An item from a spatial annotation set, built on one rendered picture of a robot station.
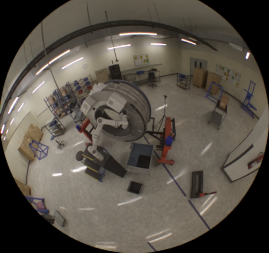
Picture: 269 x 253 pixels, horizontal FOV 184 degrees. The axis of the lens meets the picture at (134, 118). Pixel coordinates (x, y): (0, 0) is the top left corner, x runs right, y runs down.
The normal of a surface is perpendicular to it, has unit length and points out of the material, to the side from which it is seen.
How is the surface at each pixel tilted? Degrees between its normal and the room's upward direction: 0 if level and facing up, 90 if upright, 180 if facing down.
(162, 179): 0
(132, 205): 0
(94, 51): 90
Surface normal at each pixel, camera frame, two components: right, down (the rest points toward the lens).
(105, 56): 0.40, 0.56
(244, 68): -0.90, 0.39
